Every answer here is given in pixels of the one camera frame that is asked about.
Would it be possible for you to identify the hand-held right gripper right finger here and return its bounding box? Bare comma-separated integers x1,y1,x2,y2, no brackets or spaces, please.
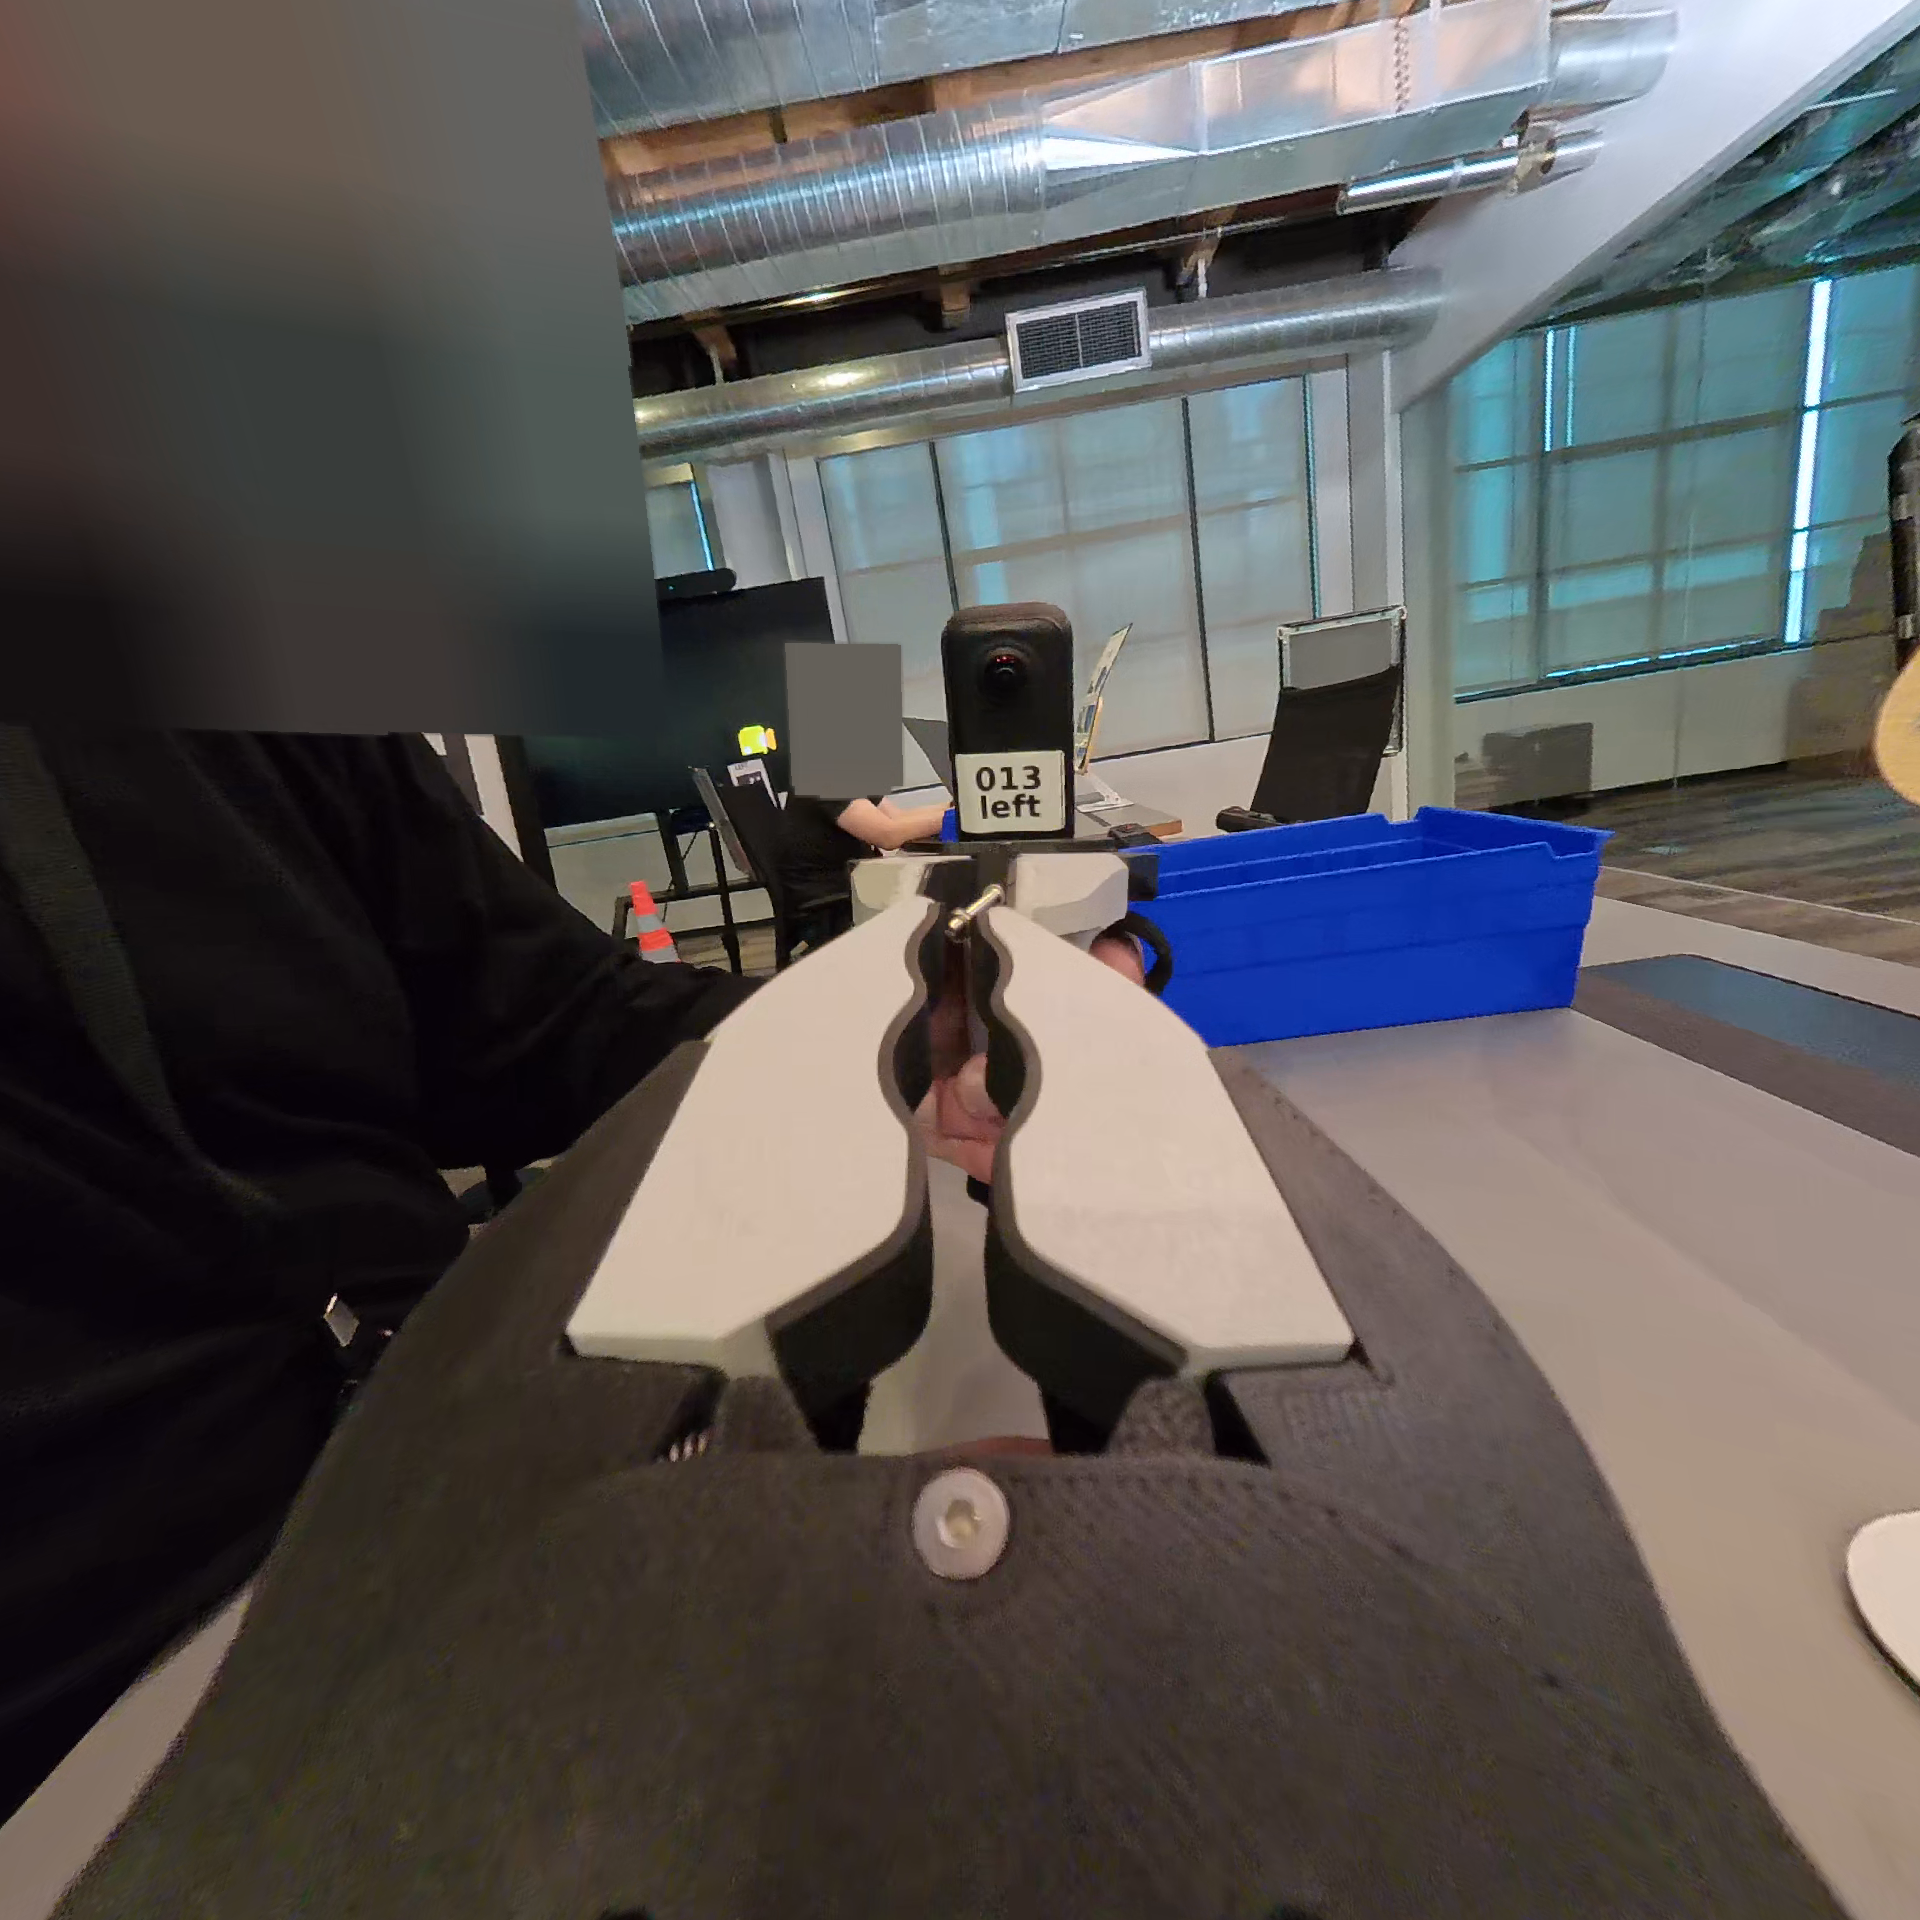
967,903,1363,1455

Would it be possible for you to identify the person's left hand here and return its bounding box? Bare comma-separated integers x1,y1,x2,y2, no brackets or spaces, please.
919,1047,1009,1191

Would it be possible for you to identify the rectangular metal air duct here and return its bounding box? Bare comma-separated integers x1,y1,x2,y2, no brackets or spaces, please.
1039,0,1680,215

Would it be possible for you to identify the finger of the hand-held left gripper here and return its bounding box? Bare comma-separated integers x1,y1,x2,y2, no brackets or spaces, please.
851,859,945,954
1001,858,1133,950

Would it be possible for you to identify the blue plastic bin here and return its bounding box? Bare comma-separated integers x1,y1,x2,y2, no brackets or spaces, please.
1122,805,1614,1050

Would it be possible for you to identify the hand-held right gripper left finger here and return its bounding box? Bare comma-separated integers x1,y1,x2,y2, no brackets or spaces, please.
565,900,962,1454

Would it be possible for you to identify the black display screen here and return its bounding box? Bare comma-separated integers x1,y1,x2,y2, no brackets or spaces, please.
656,576,837,830

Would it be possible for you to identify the wooden reading stand board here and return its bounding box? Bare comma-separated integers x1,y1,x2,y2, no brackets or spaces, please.
1869,644,1920,820

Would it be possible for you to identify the white ceiling vent grille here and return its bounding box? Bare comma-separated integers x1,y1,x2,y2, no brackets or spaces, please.
1003,287,1155,395

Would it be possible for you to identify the black mesh office chair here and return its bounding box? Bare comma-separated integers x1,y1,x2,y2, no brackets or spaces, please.
1249,607,1408,836

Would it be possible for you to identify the person's left forearm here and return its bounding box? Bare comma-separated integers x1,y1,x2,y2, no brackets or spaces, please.
496,914,761,1142

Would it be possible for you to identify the round metal air duct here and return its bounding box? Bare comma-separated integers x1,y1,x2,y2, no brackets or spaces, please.
635,268,1445,455
607,108,1051,284

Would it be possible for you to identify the white metal stand base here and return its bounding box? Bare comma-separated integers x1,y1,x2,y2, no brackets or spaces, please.
1845,1511,1920,1696

